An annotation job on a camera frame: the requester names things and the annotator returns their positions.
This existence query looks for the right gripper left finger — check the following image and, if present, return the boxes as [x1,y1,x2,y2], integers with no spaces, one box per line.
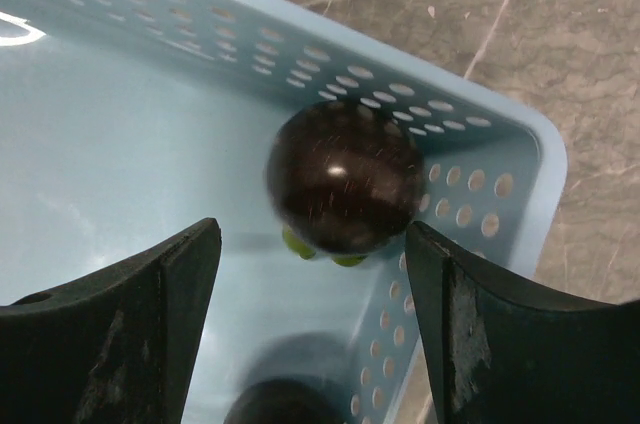
[1,218,221,423]

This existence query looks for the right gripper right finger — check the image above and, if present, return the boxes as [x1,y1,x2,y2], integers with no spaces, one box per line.
[405,222,639,423]

